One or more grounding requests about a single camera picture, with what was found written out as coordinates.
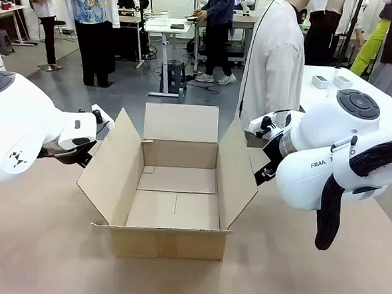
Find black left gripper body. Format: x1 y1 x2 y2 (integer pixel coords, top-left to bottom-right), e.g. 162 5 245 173
68 138 99 170

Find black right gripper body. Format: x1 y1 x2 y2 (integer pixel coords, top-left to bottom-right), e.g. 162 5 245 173
260 130 286 170

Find brown cardboard box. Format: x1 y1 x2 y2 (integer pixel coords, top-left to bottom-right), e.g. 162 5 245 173
72 98 264 265

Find small white box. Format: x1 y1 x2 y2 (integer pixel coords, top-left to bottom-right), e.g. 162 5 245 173
332 74 353 90
311 73 331 90

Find person in white cardigan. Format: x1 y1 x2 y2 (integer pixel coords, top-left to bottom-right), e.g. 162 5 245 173
234 0 310 151

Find black step stool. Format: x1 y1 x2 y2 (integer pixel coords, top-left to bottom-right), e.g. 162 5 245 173
159 60 189 96

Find person in dark brown clothes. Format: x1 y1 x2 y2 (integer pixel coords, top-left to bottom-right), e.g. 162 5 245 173
302 0 367 70

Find grey desk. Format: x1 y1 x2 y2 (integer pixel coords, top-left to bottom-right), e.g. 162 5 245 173
192 12 258 74

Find person in navy jacket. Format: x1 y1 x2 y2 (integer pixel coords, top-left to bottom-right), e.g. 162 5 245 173
188 0 242 86

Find person in blue floral shirt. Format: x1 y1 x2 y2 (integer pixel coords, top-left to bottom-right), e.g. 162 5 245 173
54 0 121 88

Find person white top black trousers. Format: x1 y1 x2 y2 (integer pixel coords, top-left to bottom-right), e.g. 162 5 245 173
21 0 68 73

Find grey plastic stool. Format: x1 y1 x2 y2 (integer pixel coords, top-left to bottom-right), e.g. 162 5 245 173
0 29 16 57

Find person in yellow-green trousers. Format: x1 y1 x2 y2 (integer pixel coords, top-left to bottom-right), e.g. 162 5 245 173
349 0 392 79

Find black tripod stand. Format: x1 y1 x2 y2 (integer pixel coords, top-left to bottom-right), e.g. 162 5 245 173
333 0 365 71

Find white standing desk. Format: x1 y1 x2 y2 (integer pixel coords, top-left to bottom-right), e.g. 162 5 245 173
140 15 197 99

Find computer monitor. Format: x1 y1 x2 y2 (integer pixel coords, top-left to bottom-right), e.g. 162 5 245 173
233 0 259 15

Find desk with red items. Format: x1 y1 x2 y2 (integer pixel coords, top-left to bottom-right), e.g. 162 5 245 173
0 3 41 48

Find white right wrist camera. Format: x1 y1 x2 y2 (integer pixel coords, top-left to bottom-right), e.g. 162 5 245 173
248 112 276 140

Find dark brown arm cable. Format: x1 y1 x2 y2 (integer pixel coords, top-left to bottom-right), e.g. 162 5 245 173
37 140 84 165

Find thin black hanging cable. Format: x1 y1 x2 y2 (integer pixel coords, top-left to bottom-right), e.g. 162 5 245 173
239 0 283 121

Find wire basket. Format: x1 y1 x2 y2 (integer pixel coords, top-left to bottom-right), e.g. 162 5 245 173
144 9 170 27

